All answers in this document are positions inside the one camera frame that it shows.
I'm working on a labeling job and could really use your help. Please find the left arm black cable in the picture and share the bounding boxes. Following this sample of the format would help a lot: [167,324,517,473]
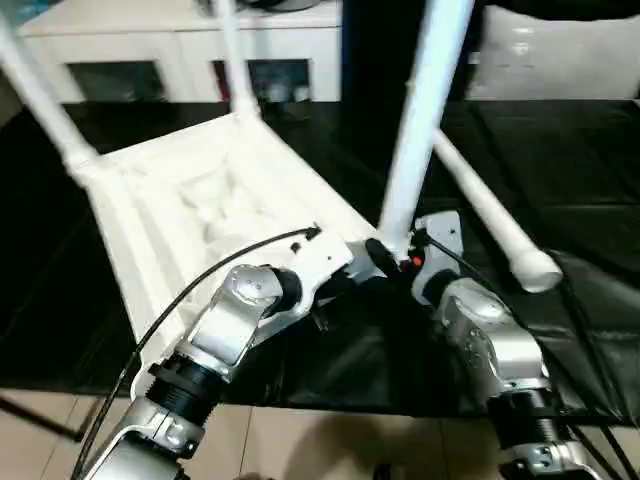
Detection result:
[71,226,322,480]

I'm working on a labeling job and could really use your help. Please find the grey cushion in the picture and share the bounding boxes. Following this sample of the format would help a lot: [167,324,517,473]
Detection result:
[466,6,640,102]

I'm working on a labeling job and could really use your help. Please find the red item behind glass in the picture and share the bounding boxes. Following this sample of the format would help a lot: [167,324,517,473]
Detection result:
[211,61,227,100]

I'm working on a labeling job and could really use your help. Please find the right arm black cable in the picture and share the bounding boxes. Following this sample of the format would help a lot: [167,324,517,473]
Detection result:
[421,231,632,480]

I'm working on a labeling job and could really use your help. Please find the white plastic table leg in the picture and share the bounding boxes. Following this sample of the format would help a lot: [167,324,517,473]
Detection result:
[376,0,477,260]
[216,0,262,122]
[0,8,102,170]
[431,128,565,295]

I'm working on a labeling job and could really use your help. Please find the black mat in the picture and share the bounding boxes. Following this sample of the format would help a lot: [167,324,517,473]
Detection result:
[0,98,640,425]

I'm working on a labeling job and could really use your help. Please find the white cabinet with glass doors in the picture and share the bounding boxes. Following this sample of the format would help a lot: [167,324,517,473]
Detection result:
[16,0,345,105]

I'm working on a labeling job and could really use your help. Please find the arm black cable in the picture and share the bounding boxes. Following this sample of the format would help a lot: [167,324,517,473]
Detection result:
[421,231,632,480]
[71,226,322,480]

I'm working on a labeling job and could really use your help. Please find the white plastic table top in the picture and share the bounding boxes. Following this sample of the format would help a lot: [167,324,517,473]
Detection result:
[66,111,382,402]

